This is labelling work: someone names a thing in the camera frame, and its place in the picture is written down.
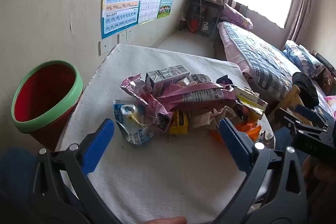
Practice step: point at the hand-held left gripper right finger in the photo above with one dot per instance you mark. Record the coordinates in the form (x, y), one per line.
(235, 146)

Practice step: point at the small purple wrapper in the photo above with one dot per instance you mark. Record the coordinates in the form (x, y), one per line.
(224, 80)

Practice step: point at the black garment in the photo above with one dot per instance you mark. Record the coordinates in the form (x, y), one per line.
(305, 87)

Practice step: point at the person's right leg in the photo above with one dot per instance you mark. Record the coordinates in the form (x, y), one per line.
(283, 138)

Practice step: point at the dark wooden headboard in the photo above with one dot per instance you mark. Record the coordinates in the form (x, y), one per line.
(326, 74)

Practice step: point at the person's left hand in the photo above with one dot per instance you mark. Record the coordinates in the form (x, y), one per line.
(168, 220)

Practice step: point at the yellow white box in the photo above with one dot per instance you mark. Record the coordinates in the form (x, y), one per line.
(249, 100)

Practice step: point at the blue floral pillow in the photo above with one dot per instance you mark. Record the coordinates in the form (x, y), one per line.
(299, 56)

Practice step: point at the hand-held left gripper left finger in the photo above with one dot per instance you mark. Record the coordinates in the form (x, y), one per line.
(99, 146)

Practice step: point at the bed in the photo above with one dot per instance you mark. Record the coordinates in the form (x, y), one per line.
(236, 56)

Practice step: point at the plaid quilt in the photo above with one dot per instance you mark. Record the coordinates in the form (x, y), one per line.
(262, 61)

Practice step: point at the person's left leg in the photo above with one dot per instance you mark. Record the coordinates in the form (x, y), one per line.
(14, 176)

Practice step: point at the red bucket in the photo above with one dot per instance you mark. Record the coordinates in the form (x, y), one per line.
(193, 26)

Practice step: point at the red bin with green rim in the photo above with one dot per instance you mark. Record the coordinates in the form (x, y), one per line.
(44, 98)

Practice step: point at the white jug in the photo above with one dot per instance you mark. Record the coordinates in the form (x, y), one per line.
(204, 26)

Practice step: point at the orange wrapper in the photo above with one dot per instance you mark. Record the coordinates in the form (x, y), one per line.
(246, 130)

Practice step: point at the pink pillow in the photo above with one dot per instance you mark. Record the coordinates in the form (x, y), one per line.
(236, 15)

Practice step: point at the person's right hand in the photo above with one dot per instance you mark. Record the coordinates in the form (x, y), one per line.
(324, 175)

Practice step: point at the wooden chair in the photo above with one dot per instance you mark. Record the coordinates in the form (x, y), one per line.
(286, 102)

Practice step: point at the grey white milk carton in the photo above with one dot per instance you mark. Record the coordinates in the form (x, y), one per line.
(162, 78)

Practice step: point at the yellow wrapper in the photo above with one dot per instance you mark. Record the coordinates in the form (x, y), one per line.
(179, 124)

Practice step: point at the beige crumpled paper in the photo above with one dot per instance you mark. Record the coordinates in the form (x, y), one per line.
(207, 119)

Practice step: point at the blue white wrapper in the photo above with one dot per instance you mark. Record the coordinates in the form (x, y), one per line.
(131, 123)

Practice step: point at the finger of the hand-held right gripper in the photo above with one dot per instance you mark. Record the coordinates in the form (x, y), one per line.
(309, 111)
(294, 123)

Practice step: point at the white table cloth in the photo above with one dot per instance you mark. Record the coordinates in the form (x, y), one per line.
(157, 176)

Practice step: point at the clear crinkled wrapper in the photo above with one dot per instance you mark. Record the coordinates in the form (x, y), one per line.
(266, 138)

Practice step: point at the dark shelf unit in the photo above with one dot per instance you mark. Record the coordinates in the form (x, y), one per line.
(210, 11)

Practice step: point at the large white wall socket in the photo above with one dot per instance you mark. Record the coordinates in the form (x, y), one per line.
(104, 47)

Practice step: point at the person's leg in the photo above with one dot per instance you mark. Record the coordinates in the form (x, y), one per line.
(283, 138)
(14, 176)

